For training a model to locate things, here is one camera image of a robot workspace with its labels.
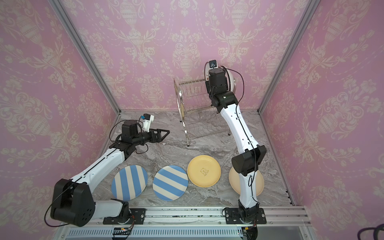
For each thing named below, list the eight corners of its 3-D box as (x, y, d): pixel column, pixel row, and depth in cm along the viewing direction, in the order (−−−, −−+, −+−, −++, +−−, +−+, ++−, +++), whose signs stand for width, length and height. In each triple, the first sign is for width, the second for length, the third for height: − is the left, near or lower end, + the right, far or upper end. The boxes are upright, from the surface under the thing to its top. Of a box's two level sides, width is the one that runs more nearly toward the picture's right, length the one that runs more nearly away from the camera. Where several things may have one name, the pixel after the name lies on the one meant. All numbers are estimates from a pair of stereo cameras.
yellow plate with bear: (186, 187, 85) (186, 185, 83) (187, 157, 97) (187, 155, 95) (221, 187, 85) (222, 185, 83) (218, 157, 97) (219, 155, 95)
